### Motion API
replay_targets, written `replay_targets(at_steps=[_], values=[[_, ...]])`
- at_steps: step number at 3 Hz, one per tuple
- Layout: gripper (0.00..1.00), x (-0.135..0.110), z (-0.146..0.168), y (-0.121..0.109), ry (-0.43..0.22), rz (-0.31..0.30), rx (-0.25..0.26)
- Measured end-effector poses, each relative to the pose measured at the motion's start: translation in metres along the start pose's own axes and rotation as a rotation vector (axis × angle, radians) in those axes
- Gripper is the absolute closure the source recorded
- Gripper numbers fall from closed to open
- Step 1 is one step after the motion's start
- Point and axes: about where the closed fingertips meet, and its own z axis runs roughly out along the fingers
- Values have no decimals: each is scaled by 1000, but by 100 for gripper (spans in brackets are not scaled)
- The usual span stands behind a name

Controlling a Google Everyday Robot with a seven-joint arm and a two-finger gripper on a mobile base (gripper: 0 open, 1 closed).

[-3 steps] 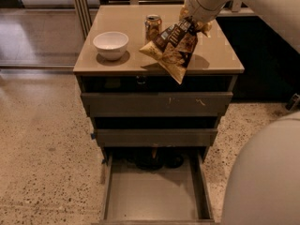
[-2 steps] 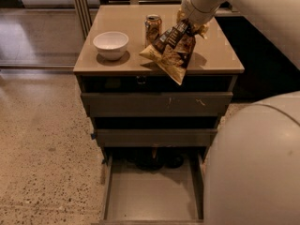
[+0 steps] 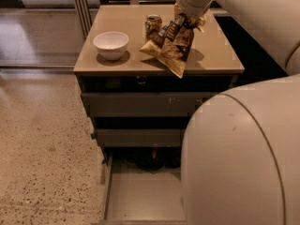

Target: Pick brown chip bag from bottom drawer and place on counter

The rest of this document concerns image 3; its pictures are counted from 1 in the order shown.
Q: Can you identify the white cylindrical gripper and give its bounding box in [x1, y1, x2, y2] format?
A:
[173, 0, 212, 33]

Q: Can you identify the brown chip bag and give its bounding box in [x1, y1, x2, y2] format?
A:
[140, 13, 194, 78]

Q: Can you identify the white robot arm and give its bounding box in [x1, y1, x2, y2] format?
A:
[177, 0, 300, 225]

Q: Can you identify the grey drawer cabinet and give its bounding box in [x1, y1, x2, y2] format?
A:
[74, 5, 244, 136]

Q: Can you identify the top grey drawer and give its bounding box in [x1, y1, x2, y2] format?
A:
[81, 92, 215, 117]

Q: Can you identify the middle grey drawer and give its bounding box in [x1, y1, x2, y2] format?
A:
[95, 128, 185, 147]

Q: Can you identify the bottom open grey drawer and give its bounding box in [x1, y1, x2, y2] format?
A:
[91, 154, 187, 225]

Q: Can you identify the gold soda can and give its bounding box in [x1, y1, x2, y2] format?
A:
[144, 14, 162, 40]

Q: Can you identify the white ceramic bowl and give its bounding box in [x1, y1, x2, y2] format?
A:
[93, 31, 129, 61]

